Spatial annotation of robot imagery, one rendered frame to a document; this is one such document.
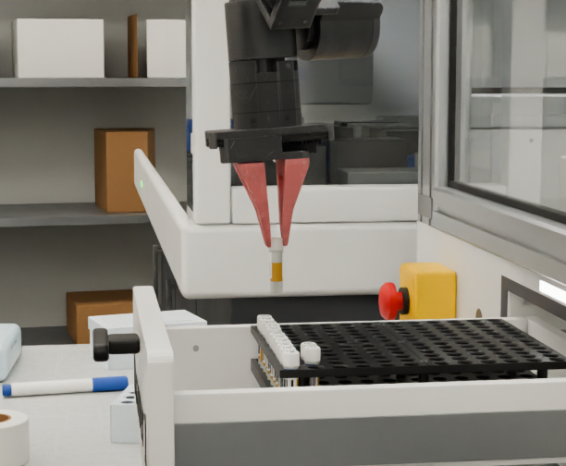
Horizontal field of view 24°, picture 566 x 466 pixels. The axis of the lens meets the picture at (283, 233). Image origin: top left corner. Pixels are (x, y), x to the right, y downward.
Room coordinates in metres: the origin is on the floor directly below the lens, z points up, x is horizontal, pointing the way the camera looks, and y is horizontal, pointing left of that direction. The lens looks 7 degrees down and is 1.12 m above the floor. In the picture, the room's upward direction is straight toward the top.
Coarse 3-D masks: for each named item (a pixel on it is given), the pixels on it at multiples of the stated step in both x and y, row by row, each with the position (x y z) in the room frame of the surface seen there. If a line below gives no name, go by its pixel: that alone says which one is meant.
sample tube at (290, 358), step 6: (288, 354) 0.96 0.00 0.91; (294, 354) 0.96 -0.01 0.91; (288, 360) 0.96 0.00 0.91; (294, 360) 0.96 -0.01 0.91; (288, 366) 0.97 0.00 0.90; (294, 366) 0.97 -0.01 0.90; (288, 378) 0.96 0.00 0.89; (294, 378) 0.96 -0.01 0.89; (288, 384) 0.96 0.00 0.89; (294, 384) 0.96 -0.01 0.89
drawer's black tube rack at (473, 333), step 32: (448, 320) 1.16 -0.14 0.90; (480, 320) 1.16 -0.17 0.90; (320, 352) 1.02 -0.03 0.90; (352, 352) 1.02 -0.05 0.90; (384, 352) 1.02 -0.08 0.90; (416, 352) 1.02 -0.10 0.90; (448, 352) 1.02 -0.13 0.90; (480, 352) 1.02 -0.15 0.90; (512, 352) 1.02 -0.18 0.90; (544, 352) 1.03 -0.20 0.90; (320, 384) 1.05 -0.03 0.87; (352, 384) 1.04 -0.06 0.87
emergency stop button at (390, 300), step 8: (384, 288) 1.39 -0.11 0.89; (392, 288) 1.39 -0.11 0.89; (384, 296) 1.38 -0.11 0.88; (392, 296) 1.38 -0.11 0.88; (400, 296) 1.39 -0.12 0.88; (384, 304) 1.38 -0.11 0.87; (392, 304) 1.38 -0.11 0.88; (400, 304) 1.39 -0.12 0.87; (384, 312) 1.38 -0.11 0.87; (392, 312) 1.38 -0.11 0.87
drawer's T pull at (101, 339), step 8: (96, 328) 1.06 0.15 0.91; (104, 328) 1.06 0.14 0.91; (96, 336) 1.03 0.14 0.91; (104, 336) 1.03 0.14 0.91; (112, 336) 1.03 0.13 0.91; (120, 336) 1.03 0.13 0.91; (128, 336) 1.03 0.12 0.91; (136, 336) 1.03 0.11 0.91; (96, 344) 1.00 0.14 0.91; (104, 344) 1.00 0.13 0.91; (112, 344) 1.02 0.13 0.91; (120, 344) 1.02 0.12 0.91; (128, 344) 1.02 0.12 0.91; (136, 344) 1.02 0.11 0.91; (96, 352) 0.99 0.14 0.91; (104, 352) 0.99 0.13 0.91; (112, 352) 1.02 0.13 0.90; (120, 352) 1.02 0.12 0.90; (128, 352) 1.02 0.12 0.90; (136, 352) 1.02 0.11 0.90; (96, 360) 0.99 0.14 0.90; (104, 360) 0.99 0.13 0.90
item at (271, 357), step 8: (256, 328) 1.12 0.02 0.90; (256, 336) 1.09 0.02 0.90; (264, 344) 1.05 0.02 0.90; (264, 352) 1.05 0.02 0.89; (272, 352) 1.02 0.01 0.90; (272, 360) 1.00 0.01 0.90; (280, 368) 0.97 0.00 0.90; (280, 376) 0.96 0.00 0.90; (288, 376) 0.96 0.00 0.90; (296, 376) 0.96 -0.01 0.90; (304, 376) 0.96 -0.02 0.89
